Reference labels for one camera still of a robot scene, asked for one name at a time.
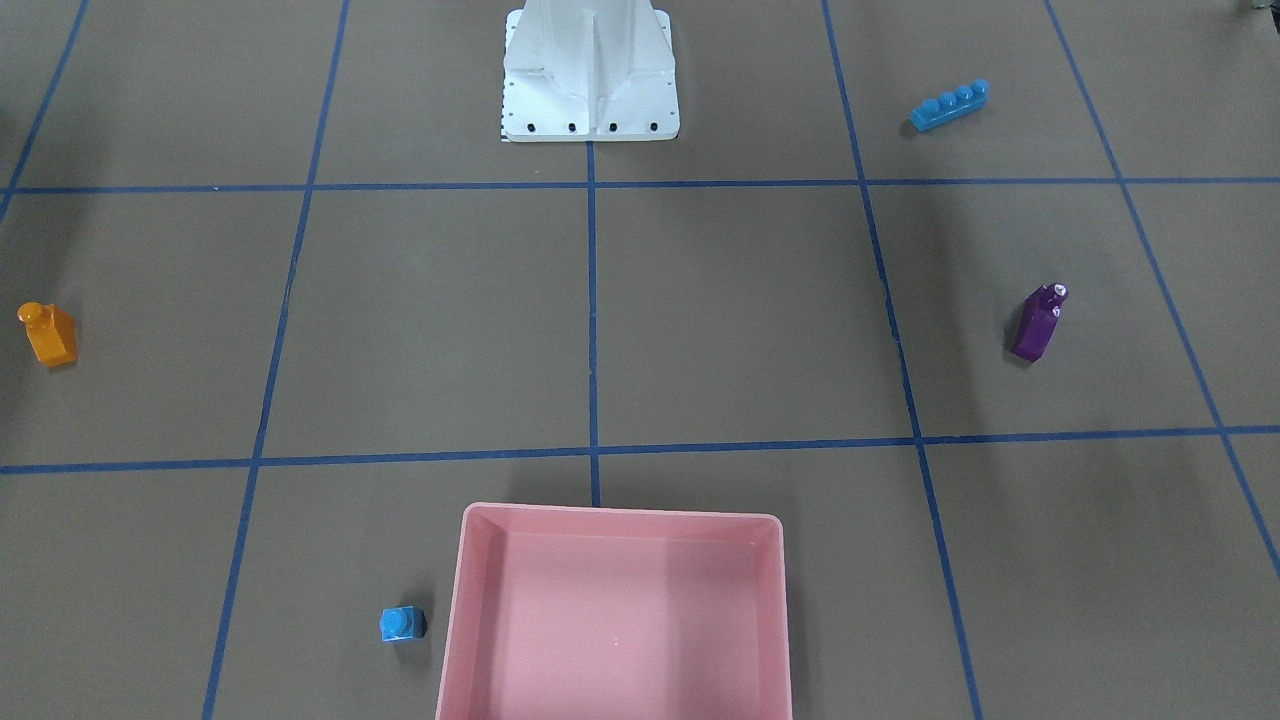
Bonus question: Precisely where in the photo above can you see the small blue one-stud block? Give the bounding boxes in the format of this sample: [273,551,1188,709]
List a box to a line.
[378,605,428,643]

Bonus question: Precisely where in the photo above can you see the long blue four-stud block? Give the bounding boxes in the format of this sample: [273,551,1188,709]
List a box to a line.
[908,78,989,133]

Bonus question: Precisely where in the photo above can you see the purple block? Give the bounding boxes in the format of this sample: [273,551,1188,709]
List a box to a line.
[1011,283,1069,363]

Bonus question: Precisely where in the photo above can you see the orange block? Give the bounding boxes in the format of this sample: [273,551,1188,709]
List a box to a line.
[17,301,79,368]

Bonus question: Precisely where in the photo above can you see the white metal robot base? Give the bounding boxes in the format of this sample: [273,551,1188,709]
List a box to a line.
[500,1,681,143]

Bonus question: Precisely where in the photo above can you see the pink plastic box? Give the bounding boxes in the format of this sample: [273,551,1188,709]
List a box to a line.
[435,502,794,719]

